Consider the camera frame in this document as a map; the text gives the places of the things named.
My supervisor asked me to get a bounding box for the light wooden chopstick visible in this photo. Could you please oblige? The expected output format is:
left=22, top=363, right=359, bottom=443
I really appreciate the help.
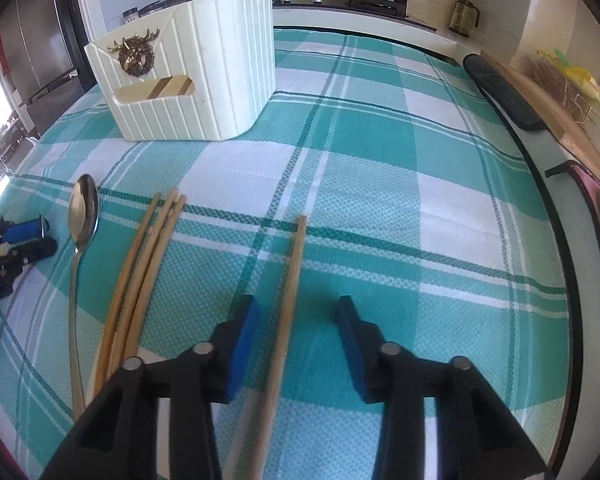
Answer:
left=247, top=216, right=308, bottom=479

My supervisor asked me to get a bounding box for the large silver spoon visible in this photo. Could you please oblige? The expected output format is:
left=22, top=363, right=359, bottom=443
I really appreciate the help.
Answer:
left=68, top=174, right=99, bottom=420

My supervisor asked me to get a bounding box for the grey refrigerator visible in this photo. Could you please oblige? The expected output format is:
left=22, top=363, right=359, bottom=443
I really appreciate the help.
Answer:
left=0, top=0, right=95, bottom=136

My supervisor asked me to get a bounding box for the teal white checkered tablecloth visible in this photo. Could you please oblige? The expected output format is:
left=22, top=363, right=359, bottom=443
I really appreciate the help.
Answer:
left=0, top=29, right=569, bottom=479

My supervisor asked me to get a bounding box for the cream ribbed utensil holder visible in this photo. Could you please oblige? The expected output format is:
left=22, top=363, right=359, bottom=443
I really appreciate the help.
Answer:
left=85, top=0, right=276, bottom=142

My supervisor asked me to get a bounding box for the wooden cutting board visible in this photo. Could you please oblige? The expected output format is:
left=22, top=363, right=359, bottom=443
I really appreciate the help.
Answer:
left=480, top=50, right=600, bottom=181

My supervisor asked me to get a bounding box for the glass french press jug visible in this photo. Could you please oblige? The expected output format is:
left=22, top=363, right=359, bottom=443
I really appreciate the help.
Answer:
left=449, top=0, right=481, bottom=37

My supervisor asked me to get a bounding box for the black gas stove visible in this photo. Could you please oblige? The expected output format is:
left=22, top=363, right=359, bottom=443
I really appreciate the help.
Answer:
left=273, top=0, right=437, bottom=32

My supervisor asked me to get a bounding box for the wire basket with yellow packets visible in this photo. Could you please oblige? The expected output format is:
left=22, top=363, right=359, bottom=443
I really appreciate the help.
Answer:
left=533, top=50, right=600, bottom=125

